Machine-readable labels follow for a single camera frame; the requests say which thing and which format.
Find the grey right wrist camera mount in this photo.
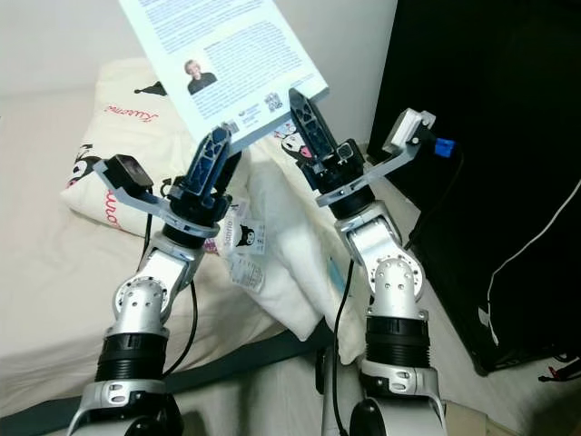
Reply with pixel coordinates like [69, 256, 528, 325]
[316, 107, 438, 208]

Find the cream cartoon print blanket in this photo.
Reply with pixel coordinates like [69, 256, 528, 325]
[68, 57, 373, 364]

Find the black cabinet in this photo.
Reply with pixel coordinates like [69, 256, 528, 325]
[368, 0, 581, 373]

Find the clear plastic packet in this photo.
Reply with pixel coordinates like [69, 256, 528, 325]
[218, 195, 271, 292]

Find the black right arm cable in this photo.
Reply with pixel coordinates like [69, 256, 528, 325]
[330, 136, 457, 436]

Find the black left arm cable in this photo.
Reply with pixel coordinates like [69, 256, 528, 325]
[145, 213, 201, 378]

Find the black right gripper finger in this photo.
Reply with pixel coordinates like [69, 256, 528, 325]
[288, 86, 339, 166]

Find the white blue paperback book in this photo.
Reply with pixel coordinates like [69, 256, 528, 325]
[118, 0, 330, 155]

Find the white power cable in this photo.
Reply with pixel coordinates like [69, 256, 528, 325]
[477, 177, 581, 351]

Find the beige mattress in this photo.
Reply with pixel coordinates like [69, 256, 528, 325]
[0, 91, 319, 417]

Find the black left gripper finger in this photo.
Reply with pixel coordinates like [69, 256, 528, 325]
[189, 125, 234, 196]

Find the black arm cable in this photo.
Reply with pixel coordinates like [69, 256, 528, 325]
[145, 213, 201, 378]
[330, 136, 457, 436]

